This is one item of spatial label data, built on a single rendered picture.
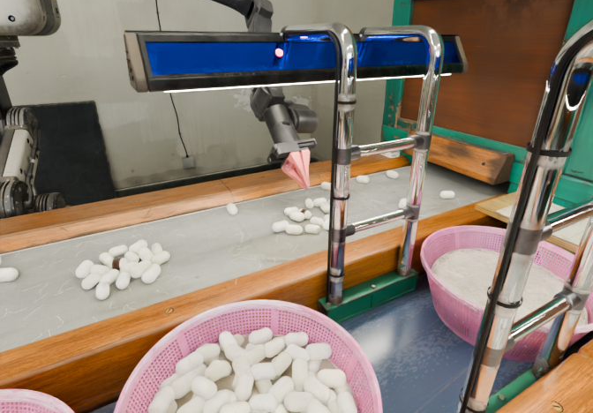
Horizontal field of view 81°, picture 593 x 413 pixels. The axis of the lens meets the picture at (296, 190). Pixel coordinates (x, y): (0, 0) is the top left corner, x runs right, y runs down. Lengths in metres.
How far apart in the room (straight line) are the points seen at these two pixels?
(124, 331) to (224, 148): 2.43
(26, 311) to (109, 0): 2.20
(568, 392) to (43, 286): 0.72
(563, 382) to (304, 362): 0.28
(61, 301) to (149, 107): 2.14
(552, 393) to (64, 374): 0.53
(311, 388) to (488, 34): 0.86
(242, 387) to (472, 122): 0.83
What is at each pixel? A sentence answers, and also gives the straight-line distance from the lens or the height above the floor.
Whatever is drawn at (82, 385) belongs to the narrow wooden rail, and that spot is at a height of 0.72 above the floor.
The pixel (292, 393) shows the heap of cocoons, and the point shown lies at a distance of 0.44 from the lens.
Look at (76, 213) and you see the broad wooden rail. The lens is 0.87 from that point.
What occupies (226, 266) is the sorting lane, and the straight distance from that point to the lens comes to 0.63.
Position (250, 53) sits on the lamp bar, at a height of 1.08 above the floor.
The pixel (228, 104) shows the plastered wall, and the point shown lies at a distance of 2.81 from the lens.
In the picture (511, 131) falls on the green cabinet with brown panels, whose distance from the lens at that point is 0.97.
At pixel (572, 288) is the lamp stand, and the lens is 0.49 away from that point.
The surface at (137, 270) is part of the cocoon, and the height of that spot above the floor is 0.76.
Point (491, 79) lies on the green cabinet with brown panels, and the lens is 1.00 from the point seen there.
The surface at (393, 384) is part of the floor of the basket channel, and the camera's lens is 0.55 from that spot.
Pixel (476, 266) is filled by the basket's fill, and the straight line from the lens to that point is 0.70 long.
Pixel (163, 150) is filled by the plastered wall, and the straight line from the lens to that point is 2.76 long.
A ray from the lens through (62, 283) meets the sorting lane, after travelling 0.69.
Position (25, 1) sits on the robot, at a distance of 1.12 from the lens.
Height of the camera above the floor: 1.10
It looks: 23 degrees down
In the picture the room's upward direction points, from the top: straight up
